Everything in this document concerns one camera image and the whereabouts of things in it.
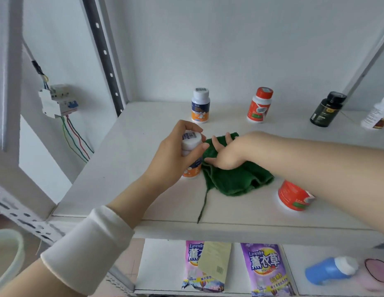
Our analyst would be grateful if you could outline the person's left hand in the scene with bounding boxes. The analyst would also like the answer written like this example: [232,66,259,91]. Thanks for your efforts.
[145,120,210,191]

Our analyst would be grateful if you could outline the person's right hand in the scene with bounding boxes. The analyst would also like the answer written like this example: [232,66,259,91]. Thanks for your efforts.
[204,132,251,170]

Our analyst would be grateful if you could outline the white bottle orange label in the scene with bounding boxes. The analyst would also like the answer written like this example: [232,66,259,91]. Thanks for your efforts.
[181,131,203,179]
[191,87,211,124]

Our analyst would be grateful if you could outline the green cleaning cloth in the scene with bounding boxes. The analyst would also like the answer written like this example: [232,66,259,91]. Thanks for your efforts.
[197,132,275,225]

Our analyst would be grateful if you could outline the red cap white bottle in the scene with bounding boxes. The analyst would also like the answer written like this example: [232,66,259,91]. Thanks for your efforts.
[277,179,316,212]
[246,87,274,124]

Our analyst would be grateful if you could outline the black bottle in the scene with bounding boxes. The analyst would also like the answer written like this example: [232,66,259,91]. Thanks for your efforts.
[309,91,347,128]

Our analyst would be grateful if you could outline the white bottle brown label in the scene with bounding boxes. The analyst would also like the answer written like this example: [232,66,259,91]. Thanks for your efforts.
[360,96,384,130]

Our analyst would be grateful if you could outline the person's left forearm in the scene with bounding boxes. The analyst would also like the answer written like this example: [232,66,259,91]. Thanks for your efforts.
[0,173,171,297]

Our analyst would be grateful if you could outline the person's right forearm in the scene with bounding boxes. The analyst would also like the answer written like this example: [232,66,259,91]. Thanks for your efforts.
[246,131,384,238]

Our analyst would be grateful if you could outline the purple detergent bag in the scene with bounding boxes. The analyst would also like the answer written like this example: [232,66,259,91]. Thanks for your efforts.
[240,243,296,297]
[182,240,225,293]

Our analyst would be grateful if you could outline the beige paper card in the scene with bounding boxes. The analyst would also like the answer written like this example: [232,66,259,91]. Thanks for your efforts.
[197,241,232,287]

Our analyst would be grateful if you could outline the white arm sleeve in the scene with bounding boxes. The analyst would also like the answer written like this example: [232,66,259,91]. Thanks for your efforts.
[40,205,135,296]

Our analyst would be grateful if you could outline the electrical breaker box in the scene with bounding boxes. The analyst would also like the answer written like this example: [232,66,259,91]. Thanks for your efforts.
[38,84,79,119]

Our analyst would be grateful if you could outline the blue detergent container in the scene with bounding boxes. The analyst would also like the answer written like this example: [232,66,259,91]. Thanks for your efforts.
[305,256,359,286]

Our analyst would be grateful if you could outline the pink plastic case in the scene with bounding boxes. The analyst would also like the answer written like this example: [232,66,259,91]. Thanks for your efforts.
[359,258,384,291]

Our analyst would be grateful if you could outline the pale green plastic bucket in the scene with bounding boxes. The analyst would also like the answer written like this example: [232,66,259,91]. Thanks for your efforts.
[0,229,25,296]

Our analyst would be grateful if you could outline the red electrical wire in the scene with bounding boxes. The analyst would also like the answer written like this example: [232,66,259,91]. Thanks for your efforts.
[65,115,91,160]

